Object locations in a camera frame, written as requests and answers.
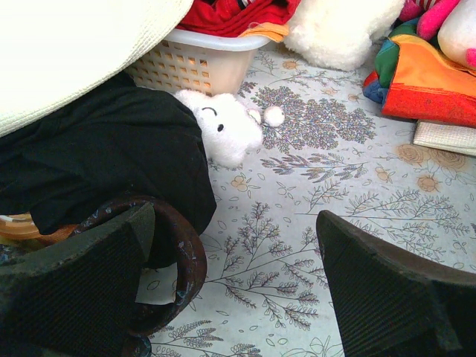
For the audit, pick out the black cloth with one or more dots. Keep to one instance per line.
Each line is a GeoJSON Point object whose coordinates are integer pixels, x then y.
{"type": "Point", "coordinates": [116, 140]}

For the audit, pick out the rainbow striped bag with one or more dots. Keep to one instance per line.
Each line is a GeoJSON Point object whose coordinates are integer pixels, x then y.
{"type": "Point", "coordinates": [412, 79]}

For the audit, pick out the cream canvas tote bag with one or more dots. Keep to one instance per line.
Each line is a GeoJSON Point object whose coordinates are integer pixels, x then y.
{"type": "Point", "coordinates": [53, 52]}

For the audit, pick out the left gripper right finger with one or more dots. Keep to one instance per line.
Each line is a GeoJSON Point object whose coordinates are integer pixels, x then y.
{"type": "Point", "coordinates": [390, 302]}

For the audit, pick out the brown patterned handbag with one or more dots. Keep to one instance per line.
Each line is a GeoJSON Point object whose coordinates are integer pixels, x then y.
{"type": "Point", "coordinates": [169, 228]}

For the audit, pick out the small white cloud plush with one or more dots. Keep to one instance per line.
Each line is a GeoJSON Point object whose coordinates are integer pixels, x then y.
{"type": "Point", "coordinates": [229, 129]}

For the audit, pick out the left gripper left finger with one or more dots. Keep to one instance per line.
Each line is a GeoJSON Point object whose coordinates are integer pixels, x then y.
{"type": "Point", "coordinates": [75, 298]}

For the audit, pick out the red cloth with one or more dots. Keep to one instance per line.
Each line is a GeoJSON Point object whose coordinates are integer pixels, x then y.
{"type": "Point", "coordinates": [231, 18]}

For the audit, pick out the cream plush sheep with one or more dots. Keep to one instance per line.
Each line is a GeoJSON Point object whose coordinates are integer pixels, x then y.
{"type": "Point", "coordinates": [339, 34]}

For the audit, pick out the white plastic laundry basket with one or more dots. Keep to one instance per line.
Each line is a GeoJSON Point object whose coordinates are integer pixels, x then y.
{"type": "Point", "coordinates": [197, 61]}

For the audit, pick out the pink plush pig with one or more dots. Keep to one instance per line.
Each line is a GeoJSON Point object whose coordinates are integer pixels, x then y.
{"type": "Point", "coordinates": [451, 21]}

